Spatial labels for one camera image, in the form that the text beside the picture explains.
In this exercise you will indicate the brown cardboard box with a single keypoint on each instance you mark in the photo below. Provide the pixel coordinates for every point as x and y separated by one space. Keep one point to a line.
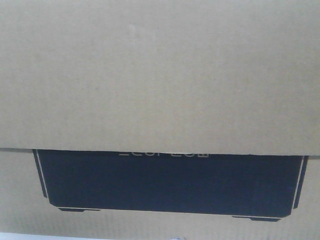
163 76

